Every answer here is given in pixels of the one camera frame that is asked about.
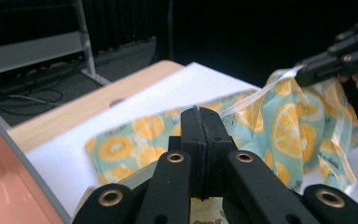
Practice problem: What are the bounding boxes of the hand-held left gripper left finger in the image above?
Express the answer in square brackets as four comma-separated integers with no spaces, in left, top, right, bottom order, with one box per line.
[180,106,205,200]

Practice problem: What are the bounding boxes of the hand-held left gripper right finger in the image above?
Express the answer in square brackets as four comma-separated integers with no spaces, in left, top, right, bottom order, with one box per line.
[200,106,239,200]

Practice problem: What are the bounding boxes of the orange slice print cloth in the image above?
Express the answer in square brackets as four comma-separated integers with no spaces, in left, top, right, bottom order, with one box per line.
[85,66,358,224]

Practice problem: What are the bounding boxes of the black curtain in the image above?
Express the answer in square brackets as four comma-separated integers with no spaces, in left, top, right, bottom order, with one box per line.
[83,0,172,56]

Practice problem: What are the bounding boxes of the metal stand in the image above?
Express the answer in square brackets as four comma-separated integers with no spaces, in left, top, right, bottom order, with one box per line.
[73,0,112,87]

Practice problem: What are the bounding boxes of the grey shelf board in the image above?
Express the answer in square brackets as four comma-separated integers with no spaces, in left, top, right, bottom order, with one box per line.
[0,31,85,78]

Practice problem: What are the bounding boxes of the pink plastic basket grey rim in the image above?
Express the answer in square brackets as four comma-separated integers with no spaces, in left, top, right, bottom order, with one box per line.
[0,119,73,224]

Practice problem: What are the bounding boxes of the black floor cables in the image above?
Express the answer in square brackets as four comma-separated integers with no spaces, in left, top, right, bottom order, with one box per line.
[0,88,65,117]

